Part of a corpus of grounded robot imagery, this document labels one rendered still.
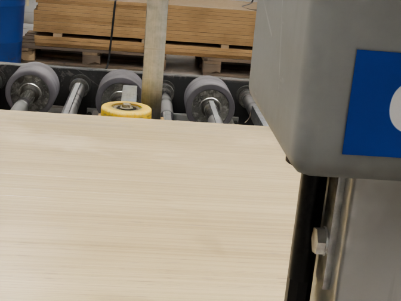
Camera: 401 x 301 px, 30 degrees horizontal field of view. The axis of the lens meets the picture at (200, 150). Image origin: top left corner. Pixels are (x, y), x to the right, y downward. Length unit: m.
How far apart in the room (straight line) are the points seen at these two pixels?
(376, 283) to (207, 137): 0.91
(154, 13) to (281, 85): 1.09
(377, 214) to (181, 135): 0.91
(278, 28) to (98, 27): 5.91
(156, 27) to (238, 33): 4.89
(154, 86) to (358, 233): 1.11
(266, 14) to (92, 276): 0.49
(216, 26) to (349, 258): 5.94
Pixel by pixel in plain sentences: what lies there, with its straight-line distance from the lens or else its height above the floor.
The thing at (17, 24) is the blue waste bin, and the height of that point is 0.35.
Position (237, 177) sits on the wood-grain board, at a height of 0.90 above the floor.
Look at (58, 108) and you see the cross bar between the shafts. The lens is 1.82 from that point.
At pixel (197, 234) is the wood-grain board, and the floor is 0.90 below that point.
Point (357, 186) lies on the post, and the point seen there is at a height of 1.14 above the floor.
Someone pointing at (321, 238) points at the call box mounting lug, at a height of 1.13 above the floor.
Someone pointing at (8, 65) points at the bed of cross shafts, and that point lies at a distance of 1.83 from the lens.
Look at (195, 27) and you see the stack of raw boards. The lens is 6.09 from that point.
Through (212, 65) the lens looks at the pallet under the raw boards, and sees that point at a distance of 6.11.
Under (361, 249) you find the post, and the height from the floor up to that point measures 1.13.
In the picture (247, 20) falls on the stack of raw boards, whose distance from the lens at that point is 6.13.
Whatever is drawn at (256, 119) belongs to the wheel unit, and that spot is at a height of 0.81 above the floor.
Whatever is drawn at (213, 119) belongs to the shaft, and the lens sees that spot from 1.53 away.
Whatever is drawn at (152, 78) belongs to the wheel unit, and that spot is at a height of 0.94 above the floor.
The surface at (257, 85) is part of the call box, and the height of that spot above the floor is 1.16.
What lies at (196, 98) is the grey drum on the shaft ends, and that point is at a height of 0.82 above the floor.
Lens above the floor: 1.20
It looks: 17 degrees down
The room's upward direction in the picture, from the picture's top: 5 degrees clockwise
